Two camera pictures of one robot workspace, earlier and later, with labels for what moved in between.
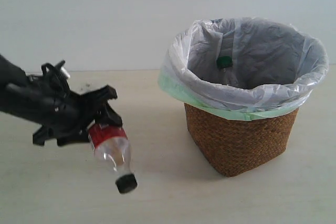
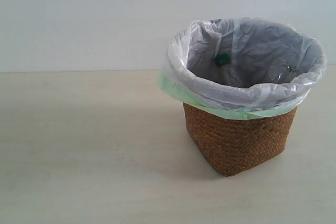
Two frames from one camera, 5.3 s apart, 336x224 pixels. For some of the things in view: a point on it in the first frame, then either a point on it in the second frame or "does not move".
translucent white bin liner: x=250 y=64 does not move
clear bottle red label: x=112 y=145 to x=280 y=72
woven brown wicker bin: x=233 y=147 does not move
